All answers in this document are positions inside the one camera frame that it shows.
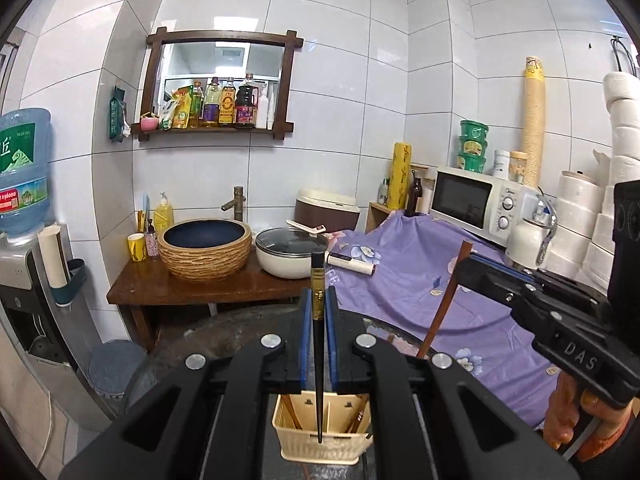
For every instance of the light wooden box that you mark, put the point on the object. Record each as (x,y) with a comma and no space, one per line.
(377,217)

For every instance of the dark wooden washstand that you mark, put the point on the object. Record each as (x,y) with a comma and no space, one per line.
(145,287)

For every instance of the grey water dispenser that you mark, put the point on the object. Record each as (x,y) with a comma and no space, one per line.
(30,300)

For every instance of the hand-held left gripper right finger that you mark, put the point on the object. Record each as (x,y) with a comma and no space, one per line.
(332,340)

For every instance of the yellow wrap roll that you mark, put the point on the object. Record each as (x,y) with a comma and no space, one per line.
(400,175)

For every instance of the dark soy sauce bottle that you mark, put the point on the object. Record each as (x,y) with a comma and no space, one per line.
(246,102)

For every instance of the yellow soap pump bottle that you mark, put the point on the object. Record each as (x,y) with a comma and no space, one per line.
(163,217)

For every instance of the small clear bottle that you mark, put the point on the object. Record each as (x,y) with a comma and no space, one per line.
(383,192)

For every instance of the stack of toilet paper rolls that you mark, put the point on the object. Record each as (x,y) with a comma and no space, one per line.
(580,220)

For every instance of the black chopstick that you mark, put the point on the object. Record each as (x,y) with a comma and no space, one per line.
(318,360)

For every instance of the yellow cup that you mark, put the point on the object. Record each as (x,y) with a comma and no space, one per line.
(137,249)

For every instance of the white paper cup sleeve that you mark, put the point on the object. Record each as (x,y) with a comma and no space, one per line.
(52,255)

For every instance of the purple label bottle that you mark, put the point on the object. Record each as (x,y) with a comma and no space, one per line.
(212,105)

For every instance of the white jar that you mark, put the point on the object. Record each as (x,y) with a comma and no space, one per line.
(501,164)

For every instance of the white bottle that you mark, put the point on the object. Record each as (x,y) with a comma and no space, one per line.
(263,111)

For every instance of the purple floral cloth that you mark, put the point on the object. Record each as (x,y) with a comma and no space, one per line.
(400,280)

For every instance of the white lint roller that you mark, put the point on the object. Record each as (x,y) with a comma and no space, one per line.
(350,263)

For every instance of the grey trash can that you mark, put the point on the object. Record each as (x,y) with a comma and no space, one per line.
(117,367)

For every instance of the jar with yellow lid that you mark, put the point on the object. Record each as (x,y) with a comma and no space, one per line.
(518,167)

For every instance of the yellow green packet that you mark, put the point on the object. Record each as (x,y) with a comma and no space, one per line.
(172,112)

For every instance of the white electric kettle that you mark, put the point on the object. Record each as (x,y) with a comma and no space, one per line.
(525,245)

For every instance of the cream plastic utensil basket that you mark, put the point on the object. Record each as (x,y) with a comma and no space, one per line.
(300,447)

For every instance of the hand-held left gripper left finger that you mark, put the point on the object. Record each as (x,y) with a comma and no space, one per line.
(306,340)

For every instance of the person's right hand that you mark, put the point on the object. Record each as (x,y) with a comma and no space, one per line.
(562,415)

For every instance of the green instant noodle cup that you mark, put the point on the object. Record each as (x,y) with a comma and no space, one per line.
(473,147)
(471,164)
(474,130)

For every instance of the bronze faucet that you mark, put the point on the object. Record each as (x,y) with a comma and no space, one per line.
(239,205)

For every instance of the pink small bowl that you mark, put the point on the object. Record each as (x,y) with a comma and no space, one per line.
(149,123)

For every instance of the white pot with glass lid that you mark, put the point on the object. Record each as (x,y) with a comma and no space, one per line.
(285,260)

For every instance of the dark glass bottle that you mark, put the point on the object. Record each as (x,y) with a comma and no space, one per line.
(415,197)

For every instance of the brown white rice cooker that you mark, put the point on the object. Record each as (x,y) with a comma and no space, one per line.
(325,207)

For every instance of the woven pattern wash basin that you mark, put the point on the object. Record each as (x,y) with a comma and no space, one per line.
(205,260)

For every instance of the wooden framed mirror shelf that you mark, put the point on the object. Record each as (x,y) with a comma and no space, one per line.
(220,35)

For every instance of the white microwave oven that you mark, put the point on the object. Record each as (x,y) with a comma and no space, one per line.
(462,200)

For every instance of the green hanging packet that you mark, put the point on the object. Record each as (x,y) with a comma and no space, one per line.
(117,120)

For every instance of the stack of paper cups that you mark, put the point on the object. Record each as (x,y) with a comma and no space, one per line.
(533,125)

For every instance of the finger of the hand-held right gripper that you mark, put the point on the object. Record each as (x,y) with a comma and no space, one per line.
(500,264)
(485,280)

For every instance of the blue water jug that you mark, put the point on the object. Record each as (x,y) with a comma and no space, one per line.
(22,170)

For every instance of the yellow oil bottle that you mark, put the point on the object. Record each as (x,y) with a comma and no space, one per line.
(196,107)

